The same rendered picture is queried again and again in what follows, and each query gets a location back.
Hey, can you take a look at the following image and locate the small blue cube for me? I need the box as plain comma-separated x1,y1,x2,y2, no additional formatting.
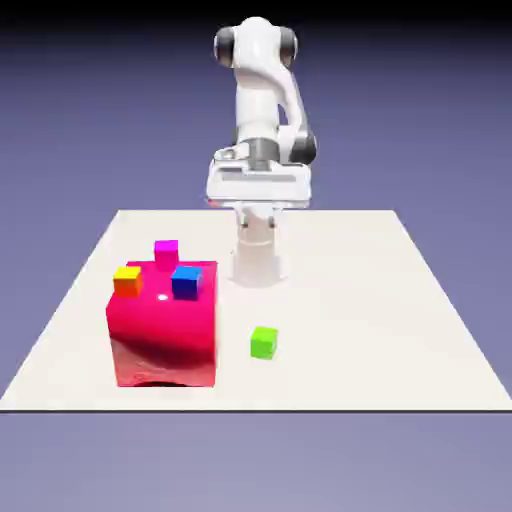
171,266,204,302

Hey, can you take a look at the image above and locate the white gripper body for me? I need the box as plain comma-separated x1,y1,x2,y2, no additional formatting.
205,158,313,210

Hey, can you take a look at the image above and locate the small green cube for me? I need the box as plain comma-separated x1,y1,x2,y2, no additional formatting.
250,326,280,360

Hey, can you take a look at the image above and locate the large pink box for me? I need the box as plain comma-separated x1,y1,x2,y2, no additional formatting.
105,260,220,389

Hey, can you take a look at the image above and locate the small yellow cube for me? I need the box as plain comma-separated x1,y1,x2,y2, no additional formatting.
112,266,144,298

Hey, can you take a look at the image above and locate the small magenta cube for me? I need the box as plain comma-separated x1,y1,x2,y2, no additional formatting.
154,239,180,272

